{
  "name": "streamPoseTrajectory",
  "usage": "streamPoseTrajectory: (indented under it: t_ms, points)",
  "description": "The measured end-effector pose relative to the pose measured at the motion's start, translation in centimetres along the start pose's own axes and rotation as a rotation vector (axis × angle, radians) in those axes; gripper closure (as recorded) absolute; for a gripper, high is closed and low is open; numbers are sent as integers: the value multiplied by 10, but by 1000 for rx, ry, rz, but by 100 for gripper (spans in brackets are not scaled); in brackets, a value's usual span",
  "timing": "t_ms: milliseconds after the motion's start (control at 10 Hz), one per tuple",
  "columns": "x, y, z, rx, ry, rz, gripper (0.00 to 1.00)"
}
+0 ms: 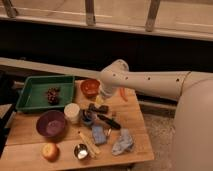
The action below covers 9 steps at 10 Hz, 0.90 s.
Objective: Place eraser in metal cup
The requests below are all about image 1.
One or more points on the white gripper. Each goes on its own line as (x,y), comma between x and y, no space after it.
(106,91)

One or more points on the dark brown eraser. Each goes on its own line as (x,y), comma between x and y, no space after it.
(102,109)

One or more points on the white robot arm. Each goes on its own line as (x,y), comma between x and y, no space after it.
(192,146)

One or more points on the white cylindrical cup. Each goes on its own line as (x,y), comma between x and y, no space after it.
(72,112)

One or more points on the small metal cup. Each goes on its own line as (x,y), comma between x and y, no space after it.
(81,151)

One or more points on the orange bowl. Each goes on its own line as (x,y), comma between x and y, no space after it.
(90,87)

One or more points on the blue tape roll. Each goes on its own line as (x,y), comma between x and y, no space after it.
(87,117)

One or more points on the orange carrot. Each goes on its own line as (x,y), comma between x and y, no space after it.
(123,94)

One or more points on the wooden table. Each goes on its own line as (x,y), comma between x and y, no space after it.
(22,151)

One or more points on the blue sponge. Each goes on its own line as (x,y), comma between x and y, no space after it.
(98,134)

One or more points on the wooden stick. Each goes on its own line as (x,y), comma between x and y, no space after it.
(93,149)

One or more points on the dark grape bunch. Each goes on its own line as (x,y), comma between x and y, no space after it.
(53,95)

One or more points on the crumpled blue grey cloth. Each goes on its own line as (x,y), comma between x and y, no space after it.
(124,143)

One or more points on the purple bowl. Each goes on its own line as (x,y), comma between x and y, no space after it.
(51,123)

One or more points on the green plastic tray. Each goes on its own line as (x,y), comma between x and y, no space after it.
(34,95)

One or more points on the red yellow apple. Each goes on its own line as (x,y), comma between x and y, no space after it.
(50,151)

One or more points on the black handled knife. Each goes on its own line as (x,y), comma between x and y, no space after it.
(108,121)

